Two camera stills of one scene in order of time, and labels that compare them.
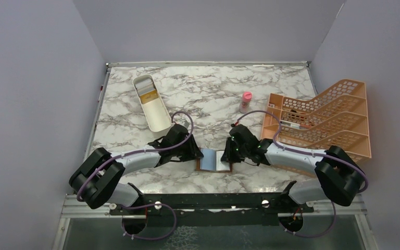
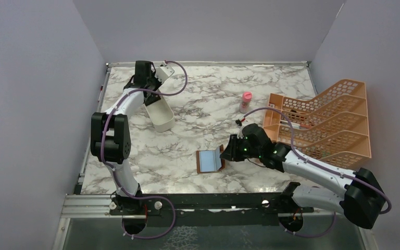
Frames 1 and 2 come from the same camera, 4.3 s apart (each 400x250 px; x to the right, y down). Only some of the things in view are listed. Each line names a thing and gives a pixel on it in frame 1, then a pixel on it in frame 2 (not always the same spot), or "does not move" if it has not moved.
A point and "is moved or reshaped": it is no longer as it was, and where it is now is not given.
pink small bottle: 246,99 does not move
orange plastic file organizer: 339,117 does not move
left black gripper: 194,152 → 158,83
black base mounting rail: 213,209 does not move
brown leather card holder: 211,162 is moved or reshaped
